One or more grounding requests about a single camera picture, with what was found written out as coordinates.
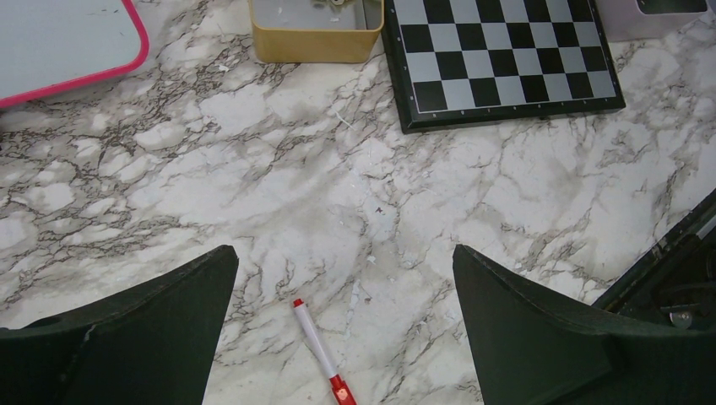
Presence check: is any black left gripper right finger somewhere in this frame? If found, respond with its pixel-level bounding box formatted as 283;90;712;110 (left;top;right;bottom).
453;245;715;404

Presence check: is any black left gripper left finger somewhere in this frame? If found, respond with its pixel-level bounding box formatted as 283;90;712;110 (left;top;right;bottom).
1;245;239;404

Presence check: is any pile of white chess pieces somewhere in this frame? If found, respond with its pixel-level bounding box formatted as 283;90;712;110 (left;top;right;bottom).
311;0;351;12

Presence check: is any white and red marker pen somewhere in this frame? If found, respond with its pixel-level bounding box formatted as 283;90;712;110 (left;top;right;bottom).
293;299;357;405

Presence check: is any black and silver chessboard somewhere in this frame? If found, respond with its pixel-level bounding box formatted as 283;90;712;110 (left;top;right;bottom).
382;0;625;133

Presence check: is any pink framed whiteboard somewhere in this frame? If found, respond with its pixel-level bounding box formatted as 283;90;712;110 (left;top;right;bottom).
1;1;149;107

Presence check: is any gold tin tray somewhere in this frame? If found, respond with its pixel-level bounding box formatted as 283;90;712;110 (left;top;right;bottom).
249;0;385;63

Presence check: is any pink tin tray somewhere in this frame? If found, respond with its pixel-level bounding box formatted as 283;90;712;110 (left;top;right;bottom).
595;0;712;42

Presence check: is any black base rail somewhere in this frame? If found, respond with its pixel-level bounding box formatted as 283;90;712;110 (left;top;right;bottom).
592;192;715;332

